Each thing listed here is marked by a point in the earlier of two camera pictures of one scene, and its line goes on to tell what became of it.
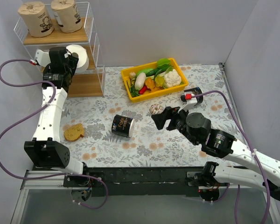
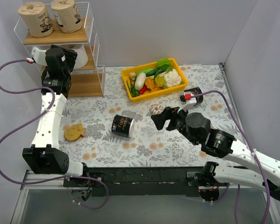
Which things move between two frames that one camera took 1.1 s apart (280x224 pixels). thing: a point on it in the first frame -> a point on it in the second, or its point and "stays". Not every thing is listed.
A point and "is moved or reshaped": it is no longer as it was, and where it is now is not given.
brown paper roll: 36,18 stays
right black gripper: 171,120 stays
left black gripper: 73,59 stays
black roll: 122,125 stays
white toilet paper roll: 83,56 is moved or reshaped
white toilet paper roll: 39,52 -> 43,47
